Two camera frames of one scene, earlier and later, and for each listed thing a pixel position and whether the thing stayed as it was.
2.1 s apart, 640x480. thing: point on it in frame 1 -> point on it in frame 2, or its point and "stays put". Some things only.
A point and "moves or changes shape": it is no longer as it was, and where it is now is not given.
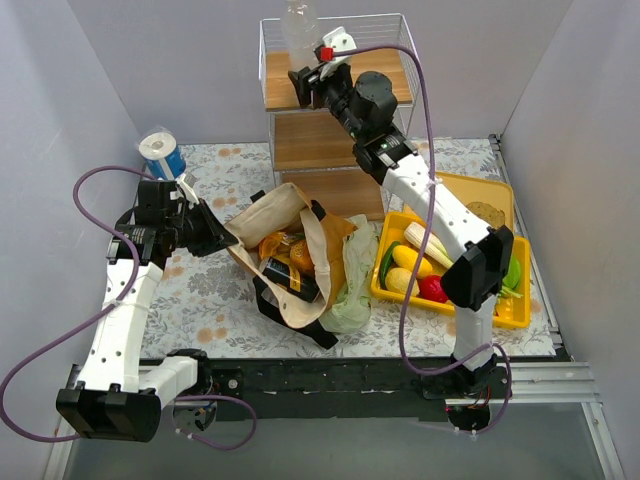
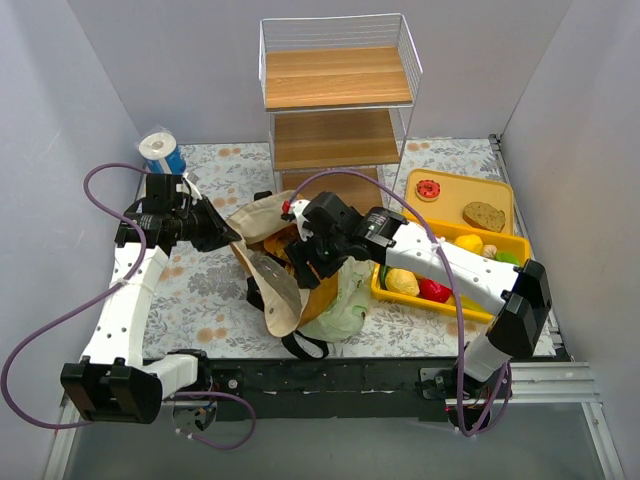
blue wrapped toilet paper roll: [162, 156] stays put
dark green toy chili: [385, 262] stays put
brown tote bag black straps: [292, 249] moves or changes shape
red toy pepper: [431, 288] stays put
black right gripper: [310, 83] -> [310, 258]
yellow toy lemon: [398, 279] stays put
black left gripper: [204, 228] stays put
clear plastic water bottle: [300, 35] -> [274, 275]
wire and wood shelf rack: [312, 150] stays put
